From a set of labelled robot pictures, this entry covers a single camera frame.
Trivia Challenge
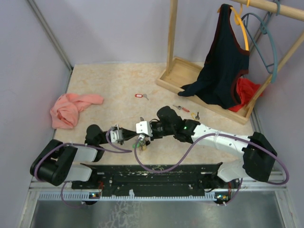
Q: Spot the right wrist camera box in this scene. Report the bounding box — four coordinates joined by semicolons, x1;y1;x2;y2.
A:
135;121;152;139

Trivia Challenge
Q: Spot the key with yellow ring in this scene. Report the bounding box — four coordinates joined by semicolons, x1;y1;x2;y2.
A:
191;112;200;121

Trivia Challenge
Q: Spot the key with long red tag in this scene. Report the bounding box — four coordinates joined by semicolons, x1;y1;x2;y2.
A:
173;105;190;113

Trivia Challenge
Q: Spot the grey wall corner rail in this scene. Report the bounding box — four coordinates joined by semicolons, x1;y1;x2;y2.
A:
25;0;73;71

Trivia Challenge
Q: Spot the red cloth in rack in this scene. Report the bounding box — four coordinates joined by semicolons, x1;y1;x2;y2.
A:
229;78;261;112

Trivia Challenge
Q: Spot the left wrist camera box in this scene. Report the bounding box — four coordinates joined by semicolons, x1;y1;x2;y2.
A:
109;126;124;145

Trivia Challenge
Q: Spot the dark navy tank top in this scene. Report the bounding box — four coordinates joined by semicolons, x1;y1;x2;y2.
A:
178;4;249;112

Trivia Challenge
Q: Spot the wooden clothes rack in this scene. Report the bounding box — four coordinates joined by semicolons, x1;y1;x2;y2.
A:
156;0;304;124

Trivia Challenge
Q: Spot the yellow clothes hanger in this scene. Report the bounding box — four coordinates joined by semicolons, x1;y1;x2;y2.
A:
230;3;249;51

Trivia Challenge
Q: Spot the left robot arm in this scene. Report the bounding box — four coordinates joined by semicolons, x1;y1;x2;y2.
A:
30;124;137;189

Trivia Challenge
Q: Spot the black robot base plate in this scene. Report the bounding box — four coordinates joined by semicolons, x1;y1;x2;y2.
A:
72;164;240;204

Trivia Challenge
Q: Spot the pink crumpled cloth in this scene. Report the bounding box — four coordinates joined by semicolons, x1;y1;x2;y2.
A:
50;93;104;129

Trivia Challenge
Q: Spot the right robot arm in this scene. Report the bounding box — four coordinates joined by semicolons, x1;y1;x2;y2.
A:
150;106;277;188

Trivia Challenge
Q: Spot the blue-grey clothes hanger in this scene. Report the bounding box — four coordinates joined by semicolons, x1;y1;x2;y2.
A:
241;12;278;83

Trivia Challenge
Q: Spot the large keyring with coloured tags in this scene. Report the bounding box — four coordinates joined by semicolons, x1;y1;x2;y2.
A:
133;117;149;151

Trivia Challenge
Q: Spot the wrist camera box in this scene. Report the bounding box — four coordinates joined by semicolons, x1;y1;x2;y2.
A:
135;121;152;139
109;126;124;145

